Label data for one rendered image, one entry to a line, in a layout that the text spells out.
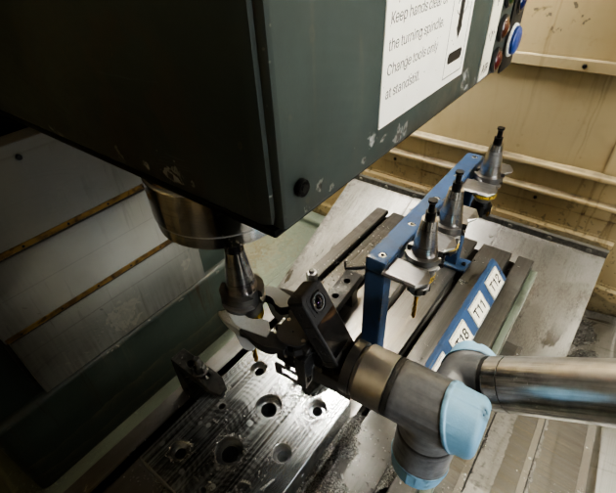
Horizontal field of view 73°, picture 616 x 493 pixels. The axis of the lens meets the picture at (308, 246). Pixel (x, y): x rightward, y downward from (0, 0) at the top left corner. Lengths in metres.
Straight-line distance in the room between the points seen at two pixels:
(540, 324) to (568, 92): 0.63
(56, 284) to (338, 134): 0.77
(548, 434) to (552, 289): 0.44
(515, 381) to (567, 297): 0.84
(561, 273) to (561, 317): 0.14
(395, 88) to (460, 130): 1.12
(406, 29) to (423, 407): 0.37
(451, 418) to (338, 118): 0.35
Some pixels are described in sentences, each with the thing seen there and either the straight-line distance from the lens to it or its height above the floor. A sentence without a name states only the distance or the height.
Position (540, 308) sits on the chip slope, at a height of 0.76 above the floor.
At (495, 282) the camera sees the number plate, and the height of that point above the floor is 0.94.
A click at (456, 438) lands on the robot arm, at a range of 0.51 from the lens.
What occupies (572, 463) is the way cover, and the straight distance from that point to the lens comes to 1.17.
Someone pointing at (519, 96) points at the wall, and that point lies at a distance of 1.36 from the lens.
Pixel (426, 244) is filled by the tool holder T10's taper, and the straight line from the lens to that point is 0.70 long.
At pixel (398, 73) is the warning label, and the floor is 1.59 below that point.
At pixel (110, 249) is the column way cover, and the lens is 0.98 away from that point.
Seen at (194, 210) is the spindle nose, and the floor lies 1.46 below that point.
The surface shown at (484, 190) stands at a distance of 0.95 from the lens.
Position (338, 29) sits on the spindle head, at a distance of 0.25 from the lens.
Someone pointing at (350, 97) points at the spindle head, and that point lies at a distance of 0.27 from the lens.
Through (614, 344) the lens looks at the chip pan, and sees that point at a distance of 1.55.
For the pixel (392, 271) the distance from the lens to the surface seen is 0.70.
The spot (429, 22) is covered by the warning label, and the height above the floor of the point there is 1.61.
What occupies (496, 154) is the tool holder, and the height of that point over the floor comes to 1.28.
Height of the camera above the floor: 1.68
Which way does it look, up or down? 38 degrees down
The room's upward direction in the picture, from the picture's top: 3 degrees counter-clockwise
